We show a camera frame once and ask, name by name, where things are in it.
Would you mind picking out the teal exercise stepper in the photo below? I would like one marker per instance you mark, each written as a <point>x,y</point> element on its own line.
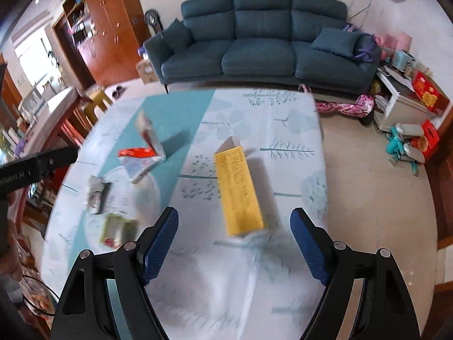
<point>399,146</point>

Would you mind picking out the cardboard box on floor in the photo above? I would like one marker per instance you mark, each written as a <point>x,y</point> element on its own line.
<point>146,72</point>

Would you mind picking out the wooden cabinet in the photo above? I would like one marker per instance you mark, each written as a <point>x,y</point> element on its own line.
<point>101,40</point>

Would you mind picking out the red white torn carton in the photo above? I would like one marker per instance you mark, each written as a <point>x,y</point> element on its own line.
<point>137,161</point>

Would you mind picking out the white foil wrapper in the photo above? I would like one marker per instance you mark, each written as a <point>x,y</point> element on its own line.
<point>97,192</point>

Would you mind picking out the brown wooden door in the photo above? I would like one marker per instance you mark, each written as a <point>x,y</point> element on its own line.
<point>440,175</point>

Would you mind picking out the dark teal sofa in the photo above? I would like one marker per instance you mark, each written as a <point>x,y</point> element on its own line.
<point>288,42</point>

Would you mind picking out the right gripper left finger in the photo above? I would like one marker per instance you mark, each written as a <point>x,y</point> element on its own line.
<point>85,310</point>

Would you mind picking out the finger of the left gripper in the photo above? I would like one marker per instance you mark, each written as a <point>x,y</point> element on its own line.
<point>51,160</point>

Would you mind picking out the white low cabinet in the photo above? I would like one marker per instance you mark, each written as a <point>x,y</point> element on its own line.
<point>401,106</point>

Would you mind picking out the person left hand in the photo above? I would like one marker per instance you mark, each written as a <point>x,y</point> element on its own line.
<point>10,263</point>

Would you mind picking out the green small snack packet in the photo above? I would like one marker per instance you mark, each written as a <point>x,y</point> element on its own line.
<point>117,230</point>

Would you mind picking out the long wooden side table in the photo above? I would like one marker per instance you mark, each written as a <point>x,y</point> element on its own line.
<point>59,123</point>

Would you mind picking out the red gift box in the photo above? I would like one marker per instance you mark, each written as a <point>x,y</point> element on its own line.
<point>429,93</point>

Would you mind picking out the small red gift bag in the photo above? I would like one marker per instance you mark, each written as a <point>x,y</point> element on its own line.
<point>428,143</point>

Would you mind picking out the leaf pattern tablecloth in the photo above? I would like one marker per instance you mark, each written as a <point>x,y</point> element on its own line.
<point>211,286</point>

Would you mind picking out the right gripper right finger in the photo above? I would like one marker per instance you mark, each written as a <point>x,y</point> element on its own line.
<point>385,309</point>

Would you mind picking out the yellow long carton box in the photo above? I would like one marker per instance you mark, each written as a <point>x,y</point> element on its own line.
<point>241,209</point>

